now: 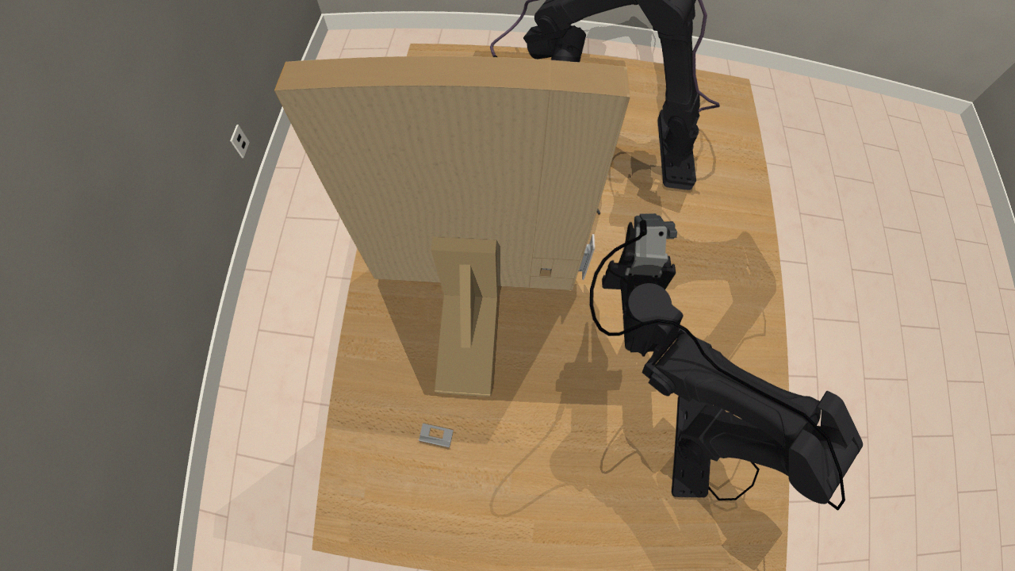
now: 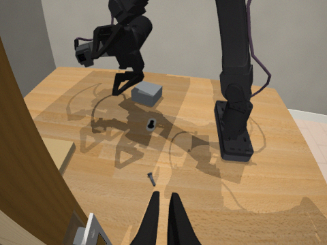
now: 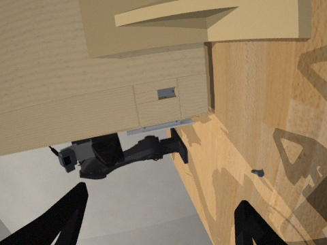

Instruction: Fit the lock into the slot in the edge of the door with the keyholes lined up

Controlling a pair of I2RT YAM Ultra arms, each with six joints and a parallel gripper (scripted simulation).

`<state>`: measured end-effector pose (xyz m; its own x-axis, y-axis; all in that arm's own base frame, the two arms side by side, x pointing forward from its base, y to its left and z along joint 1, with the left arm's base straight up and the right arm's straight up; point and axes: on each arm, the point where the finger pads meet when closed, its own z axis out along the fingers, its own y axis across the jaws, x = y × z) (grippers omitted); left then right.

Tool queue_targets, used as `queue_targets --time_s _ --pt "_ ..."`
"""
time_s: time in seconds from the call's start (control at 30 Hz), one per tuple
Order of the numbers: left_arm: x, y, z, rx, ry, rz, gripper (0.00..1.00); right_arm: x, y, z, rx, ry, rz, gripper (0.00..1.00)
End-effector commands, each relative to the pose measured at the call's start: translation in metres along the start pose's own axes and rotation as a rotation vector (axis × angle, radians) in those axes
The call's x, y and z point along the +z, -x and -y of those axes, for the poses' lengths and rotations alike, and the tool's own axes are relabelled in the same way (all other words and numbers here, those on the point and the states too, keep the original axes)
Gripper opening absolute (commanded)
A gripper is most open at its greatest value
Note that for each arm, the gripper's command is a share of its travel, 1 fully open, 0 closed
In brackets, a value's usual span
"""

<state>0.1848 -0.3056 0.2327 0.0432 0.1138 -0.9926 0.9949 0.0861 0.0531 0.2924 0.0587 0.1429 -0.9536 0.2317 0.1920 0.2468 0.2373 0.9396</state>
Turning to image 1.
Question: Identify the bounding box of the grey metal bracket with rectangular hole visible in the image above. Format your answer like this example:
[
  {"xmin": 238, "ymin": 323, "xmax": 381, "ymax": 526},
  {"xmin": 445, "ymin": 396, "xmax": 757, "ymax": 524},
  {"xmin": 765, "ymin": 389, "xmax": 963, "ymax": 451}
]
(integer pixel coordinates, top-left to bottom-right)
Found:
[{"xmin": 418, "ymin": 423, "xmax": 454, "ymax": 447}]

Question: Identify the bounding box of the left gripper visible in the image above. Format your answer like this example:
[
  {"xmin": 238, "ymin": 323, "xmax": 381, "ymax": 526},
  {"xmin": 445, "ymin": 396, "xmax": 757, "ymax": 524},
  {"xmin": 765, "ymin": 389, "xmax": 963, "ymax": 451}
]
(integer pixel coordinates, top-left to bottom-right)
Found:
[{"xmin": 602, "ymin": 226, "xmax": 676, "ymax": 314}]

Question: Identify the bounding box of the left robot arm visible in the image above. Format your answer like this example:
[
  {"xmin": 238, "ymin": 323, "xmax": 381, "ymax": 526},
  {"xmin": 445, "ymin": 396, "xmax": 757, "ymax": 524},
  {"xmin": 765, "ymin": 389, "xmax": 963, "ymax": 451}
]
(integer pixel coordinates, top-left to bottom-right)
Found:
[{"xmin": 623, "ymin": 283, "xmax": 863, "ymax": 504}]

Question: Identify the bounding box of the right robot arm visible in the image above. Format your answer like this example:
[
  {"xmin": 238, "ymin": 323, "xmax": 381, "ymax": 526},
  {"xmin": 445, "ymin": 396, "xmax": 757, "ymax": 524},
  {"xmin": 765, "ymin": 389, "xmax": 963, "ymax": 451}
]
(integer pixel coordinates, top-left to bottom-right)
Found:
[{"xmin": 523, "ymin": 0, "xmax": 700, "ymax": 186}]

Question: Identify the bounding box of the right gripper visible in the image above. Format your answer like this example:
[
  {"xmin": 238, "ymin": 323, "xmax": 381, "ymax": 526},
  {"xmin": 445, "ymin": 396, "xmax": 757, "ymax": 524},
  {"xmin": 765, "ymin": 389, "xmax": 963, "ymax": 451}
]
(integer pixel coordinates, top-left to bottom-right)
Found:
[{"xmin": 551, "ymin": 45, "xmax": 581, "ymax": 62}]

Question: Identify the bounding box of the tan wooden door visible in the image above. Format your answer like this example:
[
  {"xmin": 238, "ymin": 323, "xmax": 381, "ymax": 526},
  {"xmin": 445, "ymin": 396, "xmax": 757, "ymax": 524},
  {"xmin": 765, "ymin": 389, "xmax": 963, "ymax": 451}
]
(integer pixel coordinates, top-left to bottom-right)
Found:
[{"xmin": 274, "ymin": 56, "xmax": 630, "ymax": 397}]

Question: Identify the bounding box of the grey mortise lock with keyhole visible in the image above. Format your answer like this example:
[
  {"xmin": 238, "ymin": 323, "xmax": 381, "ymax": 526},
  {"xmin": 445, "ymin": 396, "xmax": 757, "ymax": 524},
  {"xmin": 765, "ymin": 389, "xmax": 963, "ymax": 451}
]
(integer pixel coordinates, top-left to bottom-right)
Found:
[{"xmin": 579, "ymin": 234, "xmax": 595, "ymax": 280}]

